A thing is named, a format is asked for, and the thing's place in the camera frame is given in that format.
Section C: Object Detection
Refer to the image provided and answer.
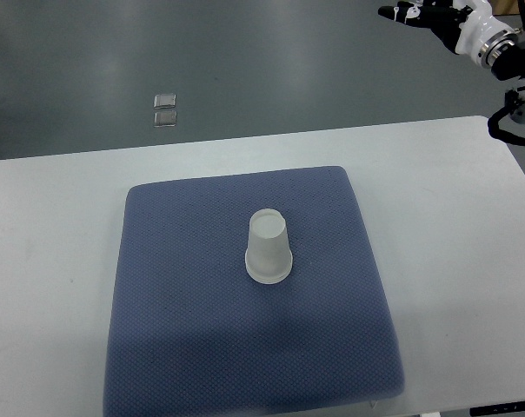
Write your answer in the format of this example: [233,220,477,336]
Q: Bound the black white robotic hand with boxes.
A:
[378,0,518,69]

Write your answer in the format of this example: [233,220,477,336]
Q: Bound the white paper cup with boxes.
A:
[246,268,292,285]
[244,208,293,275]

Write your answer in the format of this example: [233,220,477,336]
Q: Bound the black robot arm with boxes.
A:
[491,41,525,125]

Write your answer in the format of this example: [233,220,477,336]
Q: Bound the wooden furniture corner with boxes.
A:
[489,0,525,16]

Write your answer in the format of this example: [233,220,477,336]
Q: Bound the upper metal floor plate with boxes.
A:
[153,93,176,109]

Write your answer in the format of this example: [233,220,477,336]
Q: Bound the black table edge label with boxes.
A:
[469,401,525,416]

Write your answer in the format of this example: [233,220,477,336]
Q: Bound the blue grey mesh cushion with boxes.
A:
[103,166,404,416]

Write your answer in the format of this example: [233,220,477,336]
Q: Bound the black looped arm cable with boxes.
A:
[487,106,525,147]

